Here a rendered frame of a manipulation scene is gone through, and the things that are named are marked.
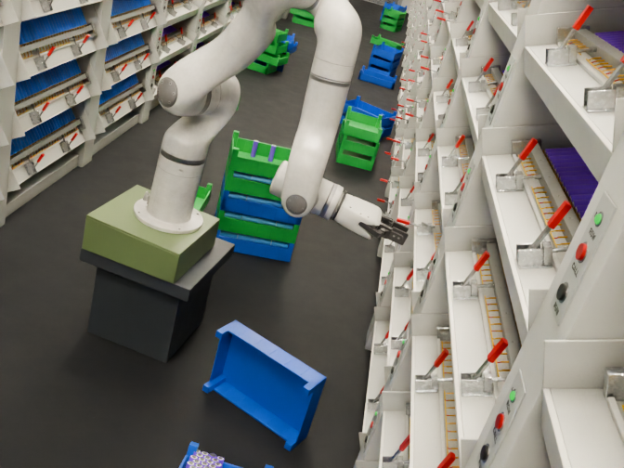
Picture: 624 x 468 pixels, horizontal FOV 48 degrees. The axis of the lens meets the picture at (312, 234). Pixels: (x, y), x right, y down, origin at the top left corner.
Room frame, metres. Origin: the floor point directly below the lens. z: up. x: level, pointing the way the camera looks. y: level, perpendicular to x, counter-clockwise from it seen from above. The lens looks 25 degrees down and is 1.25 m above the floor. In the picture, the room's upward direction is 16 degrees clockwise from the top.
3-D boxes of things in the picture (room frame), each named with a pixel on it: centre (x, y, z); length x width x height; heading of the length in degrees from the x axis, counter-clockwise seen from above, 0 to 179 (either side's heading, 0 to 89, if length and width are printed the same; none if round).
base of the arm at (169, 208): (1.73, 0.39, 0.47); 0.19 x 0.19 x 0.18
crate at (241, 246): (2.45, 0.22, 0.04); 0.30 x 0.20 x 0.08; 102
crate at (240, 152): (2.45, 0.22, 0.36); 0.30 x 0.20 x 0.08; 102
